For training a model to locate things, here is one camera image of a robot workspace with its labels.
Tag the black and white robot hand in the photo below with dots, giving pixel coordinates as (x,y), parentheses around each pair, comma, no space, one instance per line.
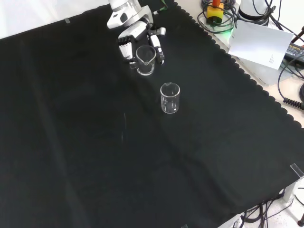
(135,29)

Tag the clear glass beaker with spout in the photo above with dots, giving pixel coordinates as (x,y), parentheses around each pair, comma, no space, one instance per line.
(145,69)

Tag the yellow emergency stop button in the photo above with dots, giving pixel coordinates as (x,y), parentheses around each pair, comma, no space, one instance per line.
(215,13)

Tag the black bench cloth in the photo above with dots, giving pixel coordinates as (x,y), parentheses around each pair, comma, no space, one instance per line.
(95,142)

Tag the pale paper board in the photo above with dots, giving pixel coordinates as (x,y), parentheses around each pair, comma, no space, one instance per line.
(259,42)

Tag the black power adapter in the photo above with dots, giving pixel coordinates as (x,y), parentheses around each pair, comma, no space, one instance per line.
(295,51)

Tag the white table leg bracket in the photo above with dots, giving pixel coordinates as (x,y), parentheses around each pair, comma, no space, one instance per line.
(291,191)

